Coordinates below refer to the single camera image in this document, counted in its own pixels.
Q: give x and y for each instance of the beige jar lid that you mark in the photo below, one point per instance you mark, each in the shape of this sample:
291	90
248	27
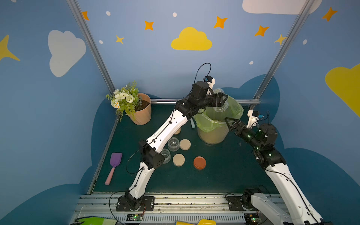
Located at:
178	160
185	144

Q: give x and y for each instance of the white flowers green plant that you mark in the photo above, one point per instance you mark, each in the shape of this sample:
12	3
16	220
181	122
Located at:
125	100

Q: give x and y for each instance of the light blue toy spatula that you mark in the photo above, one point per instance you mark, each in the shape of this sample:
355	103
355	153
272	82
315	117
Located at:
192	123

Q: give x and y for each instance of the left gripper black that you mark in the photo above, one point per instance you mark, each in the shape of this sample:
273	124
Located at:
220	99

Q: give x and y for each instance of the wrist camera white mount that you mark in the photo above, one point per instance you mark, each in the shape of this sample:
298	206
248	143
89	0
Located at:
210	81
253	118

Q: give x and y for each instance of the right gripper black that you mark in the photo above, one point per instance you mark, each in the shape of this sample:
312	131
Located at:
236	126

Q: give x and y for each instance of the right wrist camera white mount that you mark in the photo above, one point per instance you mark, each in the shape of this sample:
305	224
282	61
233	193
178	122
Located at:
253	118

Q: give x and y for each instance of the aluminium front rail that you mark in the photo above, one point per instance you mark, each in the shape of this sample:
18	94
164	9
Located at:
172	209

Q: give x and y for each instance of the red jar lid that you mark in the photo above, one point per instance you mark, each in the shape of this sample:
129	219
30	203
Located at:
199	163

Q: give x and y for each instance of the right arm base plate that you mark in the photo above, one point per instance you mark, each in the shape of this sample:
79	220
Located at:
240	203

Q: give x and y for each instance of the terracotta flower pot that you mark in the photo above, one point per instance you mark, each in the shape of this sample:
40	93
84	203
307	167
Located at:
143	115

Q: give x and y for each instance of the red lid oatmeal jar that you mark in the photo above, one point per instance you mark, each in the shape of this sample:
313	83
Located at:
178	131
220	109

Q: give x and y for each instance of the clear oatmeal jar front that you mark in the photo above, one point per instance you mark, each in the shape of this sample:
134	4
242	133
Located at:
167	155

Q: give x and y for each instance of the controller board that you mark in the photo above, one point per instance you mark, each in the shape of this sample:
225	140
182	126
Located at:
134	218
252	219

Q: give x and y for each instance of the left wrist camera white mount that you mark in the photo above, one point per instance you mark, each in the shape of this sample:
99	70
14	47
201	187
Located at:
210	81

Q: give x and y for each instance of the green toy tool left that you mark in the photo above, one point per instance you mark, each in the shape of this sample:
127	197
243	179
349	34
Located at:
94	221

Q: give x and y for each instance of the mesh bin green bag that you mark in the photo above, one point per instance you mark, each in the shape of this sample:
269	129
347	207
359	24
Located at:
211	125

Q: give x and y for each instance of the right controller board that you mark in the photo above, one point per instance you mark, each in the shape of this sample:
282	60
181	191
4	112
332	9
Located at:
252	219

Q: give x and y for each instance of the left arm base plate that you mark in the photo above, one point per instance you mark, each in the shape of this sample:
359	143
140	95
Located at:
147	203

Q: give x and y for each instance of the purple pink toy spatula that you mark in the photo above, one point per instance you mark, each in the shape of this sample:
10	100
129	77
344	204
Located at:
115	160

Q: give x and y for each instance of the left controller board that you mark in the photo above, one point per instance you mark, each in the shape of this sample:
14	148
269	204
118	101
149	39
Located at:
134	218

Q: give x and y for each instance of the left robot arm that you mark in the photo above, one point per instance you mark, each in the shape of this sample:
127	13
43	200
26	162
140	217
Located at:
200	97

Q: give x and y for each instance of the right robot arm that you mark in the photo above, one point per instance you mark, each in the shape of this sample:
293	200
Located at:
300	211

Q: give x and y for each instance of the beige lid oatmeal jar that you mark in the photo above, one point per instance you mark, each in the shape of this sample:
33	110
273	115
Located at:
173	144

